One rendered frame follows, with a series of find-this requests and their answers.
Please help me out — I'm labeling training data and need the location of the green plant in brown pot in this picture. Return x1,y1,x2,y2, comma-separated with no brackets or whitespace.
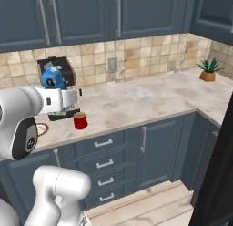
196,57,224,83

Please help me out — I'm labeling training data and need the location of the grey wall socket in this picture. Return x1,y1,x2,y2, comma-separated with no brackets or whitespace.
107,56,118,74

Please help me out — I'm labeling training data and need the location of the red mug with coffee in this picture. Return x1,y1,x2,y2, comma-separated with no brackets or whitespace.
73,111,89,131

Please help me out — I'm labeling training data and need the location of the blue drawer front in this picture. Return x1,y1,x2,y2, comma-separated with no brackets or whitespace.
74,128,142,159
76,148,141,177
88,166,140,192
82,183,138,211

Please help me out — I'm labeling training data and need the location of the silver base cupboard handle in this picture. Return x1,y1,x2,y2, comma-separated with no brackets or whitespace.
53,149,62,169
139,126,147,154

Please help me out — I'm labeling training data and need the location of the blue corner wall cupboard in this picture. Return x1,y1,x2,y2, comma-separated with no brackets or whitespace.
188,0,233,46

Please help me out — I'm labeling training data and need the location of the blue corner base cupboard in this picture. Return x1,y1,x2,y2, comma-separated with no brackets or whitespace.
181,112,220,203

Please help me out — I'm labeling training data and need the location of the silver wall cupboard handle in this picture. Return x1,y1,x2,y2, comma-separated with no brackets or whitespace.
36,0,51,46
48,0,63,46
114,0,123,39

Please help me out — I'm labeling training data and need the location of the blue wall cupboard door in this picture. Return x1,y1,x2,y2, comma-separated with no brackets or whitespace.
109,0,189,41
0,0,49,53
46,0,113,47

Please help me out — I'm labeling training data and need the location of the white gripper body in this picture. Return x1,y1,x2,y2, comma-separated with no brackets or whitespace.
60,88,81,111

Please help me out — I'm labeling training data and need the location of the white saucer with brown rim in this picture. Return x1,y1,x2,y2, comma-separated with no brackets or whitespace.
35,122,50,138

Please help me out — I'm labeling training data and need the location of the blue base cupboard door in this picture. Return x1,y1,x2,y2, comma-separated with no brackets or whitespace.
137,115,187,190
0,149,63,224

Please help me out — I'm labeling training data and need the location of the silver drawer handle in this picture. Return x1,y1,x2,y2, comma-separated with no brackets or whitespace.
98,192,116,203
93,138,114,149
96,159,115,170
96,176,116,188

